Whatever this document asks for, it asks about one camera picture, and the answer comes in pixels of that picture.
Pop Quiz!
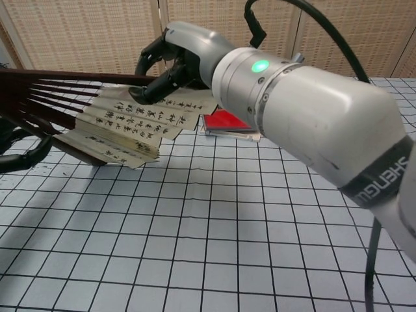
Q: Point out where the paper folding fan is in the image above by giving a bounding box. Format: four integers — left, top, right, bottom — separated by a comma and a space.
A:
0, 68, 217, 170

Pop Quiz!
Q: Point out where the red ink stamp pad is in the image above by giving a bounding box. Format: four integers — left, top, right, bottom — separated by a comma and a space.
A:
202, 109, 257, 133

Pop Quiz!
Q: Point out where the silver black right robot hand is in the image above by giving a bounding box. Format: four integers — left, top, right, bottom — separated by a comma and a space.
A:
129, 20, 235, 105

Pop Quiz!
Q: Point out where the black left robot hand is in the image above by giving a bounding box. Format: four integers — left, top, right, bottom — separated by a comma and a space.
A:
0, 120, 53, 174

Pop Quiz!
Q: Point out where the red ink pad case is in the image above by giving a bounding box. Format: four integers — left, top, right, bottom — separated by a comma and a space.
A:
199, 113, 263, 144

